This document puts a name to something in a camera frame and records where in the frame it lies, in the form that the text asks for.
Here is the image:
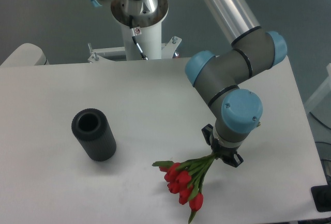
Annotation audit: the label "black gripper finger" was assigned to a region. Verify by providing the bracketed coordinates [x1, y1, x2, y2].
[222, 152, 244, 167]
[201, 124, 214, 145]

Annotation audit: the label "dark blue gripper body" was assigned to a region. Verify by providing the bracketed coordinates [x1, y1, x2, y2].
[210, 138, 237, 160]

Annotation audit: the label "red tulip bouquet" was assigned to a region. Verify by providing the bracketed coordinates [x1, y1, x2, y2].
[152, 153, 216, 223]

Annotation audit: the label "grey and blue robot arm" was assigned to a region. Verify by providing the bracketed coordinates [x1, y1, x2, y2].
[90, 0, 287, 167]

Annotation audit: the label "black ribbed cylindrical vase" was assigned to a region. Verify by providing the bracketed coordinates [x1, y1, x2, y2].
[71, 108, 116, 161]

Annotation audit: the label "black device at table edge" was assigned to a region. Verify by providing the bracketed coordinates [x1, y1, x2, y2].
[311, 185, 330, 213]

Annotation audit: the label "white furniture at right edge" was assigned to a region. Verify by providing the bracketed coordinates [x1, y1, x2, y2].
[304, 64, 330, 115]

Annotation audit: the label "white rounded chair back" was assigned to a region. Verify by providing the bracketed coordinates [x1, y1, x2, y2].
[1, 43, 50, 68]

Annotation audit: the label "white metal base bracket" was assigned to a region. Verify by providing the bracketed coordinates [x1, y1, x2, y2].
[87, 36, 182, 63]

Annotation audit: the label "black cables on floor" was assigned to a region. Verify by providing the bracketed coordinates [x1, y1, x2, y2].
[309, 110, 331, 181]

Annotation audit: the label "black cable on pedestal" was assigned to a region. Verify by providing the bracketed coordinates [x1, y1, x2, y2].
[128, 14, 149, 61]

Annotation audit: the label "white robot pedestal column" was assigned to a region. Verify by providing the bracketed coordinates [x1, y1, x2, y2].
[111, 0, 169, 58]

